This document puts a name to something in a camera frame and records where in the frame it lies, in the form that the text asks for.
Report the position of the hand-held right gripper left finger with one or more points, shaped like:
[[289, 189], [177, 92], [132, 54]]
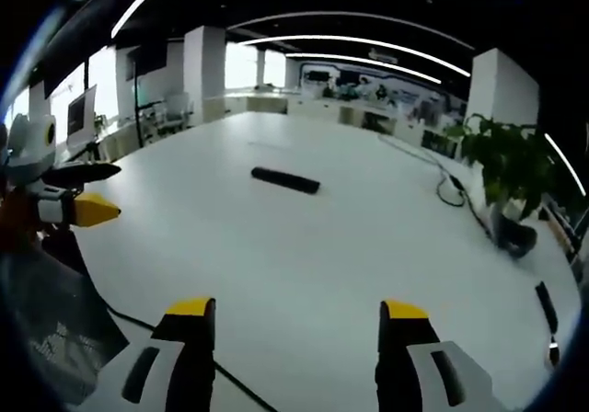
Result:
[[184, 375]]

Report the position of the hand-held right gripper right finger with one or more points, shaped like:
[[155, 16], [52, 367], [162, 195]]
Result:
[[400, 375]]

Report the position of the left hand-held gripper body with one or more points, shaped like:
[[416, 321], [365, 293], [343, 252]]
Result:
[[30, 150]]

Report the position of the black cylindrical object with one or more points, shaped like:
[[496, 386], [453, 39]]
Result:
[[285, 180]]

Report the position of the person's left hand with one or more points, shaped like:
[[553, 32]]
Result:
[[16, 221]]

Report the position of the black computer monitor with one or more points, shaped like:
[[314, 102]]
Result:
[[76, 117]]

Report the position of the black standing pole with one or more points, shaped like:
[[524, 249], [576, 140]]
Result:
[[138, 108]]

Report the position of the grey office chair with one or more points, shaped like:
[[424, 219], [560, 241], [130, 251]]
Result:
[[176, 108]]

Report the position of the dark grey cloth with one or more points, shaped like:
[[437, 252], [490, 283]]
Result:
[[50, 320]]

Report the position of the white ceiling light strip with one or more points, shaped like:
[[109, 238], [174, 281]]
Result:
[[359, 43], [363, 65], [140, 0], [565, 161]]

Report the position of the green potted plant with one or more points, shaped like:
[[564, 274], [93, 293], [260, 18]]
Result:
[[511, 173]]

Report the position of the row of white office desks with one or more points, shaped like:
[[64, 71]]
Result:
[[322, 108]]

